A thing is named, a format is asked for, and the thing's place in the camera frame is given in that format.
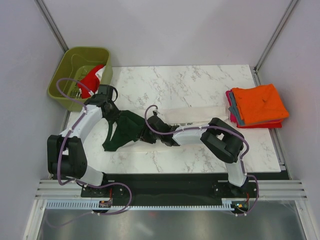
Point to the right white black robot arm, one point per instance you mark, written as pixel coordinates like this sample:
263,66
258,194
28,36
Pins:
223,141

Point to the right aluminium frame post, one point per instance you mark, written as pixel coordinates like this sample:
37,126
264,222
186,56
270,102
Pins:
276,33

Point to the left aluminium frame post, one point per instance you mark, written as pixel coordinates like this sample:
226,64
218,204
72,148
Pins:
52,24

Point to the cream green Charlie Brown shirt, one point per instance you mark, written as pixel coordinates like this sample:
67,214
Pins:
128,132

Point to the aluminium frame post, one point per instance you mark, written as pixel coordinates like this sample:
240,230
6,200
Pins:
276,33
52,24

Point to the olive green plastic bin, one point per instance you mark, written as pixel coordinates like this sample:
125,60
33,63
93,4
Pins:
75,65

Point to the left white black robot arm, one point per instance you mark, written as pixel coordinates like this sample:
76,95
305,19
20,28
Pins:
66,157

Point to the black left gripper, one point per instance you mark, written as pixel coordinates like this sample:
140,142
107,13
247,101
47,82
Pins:
116,113

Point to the teal folded shirt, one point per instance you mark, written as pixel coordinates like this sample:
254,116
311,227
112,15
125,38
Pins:
235,110

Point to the red shirt in bin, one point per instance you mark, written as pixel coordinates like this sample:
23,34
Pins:
89,85

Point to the orange folded shirt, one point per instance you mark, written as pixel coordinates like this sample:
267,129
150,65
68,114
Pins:
259,105

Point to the pink folded shirt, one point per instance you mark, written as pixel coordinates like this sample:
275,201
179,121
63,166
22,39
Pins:
232,116

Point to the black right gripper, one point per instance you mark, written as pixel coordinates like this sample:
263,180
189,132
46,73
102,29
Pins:
145,137

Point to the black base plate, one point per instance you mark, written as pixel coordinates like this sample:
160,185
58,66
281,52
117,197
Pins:
180,188

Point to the red folded shirt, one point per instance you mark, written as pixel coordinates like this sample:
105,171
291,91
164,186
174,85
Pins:
264,125

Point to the white slotted cable duct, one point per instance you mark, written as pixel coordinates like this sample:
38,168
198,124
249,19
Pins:
99,205

